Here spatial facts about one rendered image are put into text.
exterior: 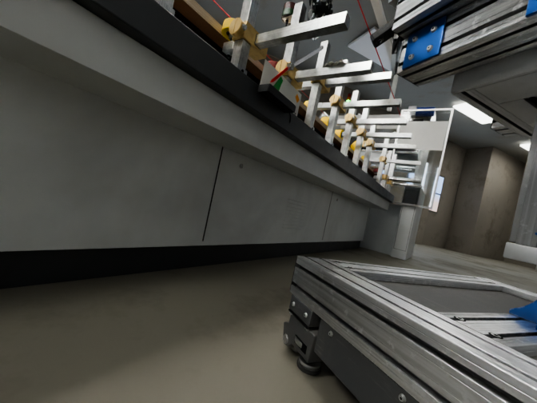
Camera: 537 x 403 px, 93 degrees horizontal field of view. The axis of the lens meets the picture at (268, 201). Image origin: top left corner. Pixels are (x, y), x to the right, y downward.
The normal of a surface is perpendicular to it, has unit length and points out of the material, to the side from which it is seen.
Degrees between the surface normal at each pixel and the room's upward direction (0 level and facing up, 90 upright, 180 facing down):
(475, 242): 90
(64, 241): 90
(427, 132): 90
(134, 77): 90
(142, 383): 0
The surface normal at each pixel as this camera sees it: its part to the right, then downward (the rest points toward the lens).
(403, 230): -0.57, -0.11
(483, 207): 0.40, 0.09
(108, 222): 0.80, 0.18
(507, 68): -0.89, -0.19
